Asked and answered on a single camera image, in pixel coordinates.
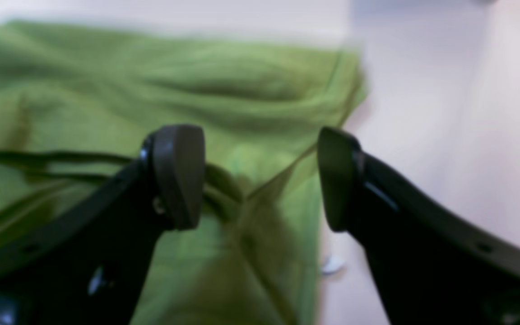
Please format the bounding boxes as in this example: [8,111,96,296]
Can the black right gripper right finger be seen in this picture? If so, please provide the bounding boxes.
[316,127,520,325]

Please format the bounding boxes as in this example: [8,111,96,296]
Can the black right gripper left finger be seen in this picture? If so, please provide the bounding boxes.
[0,124,205,325]

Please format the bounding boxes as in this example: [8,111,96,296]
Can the green T-shirt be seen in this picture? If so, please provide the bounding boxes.
[0,21,366,325]

